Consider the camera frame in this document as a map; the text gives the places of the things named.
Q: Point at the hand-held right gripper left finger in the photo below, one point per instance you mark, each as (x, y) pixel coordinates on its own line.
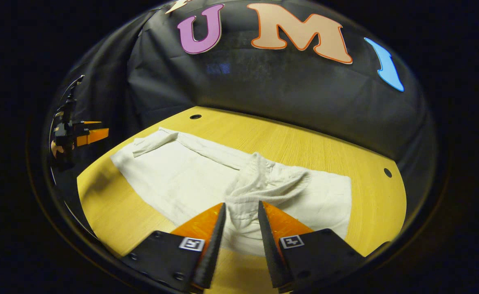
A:
(215, 245)

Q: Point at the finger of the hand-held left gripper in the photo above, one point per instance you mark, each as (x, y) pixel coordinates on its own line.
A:
(92, 122)
(94, 136)

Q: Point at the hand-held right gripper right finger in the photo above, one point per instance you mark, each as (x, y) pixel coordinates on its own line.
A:
(268, 249)

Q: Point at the white jeans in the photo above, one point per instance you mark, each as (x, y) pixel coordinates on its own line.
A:
(174, 175)

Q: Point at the black backdrop cloth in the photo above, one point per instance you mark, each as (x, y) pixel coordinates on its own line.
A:
(264, 90)

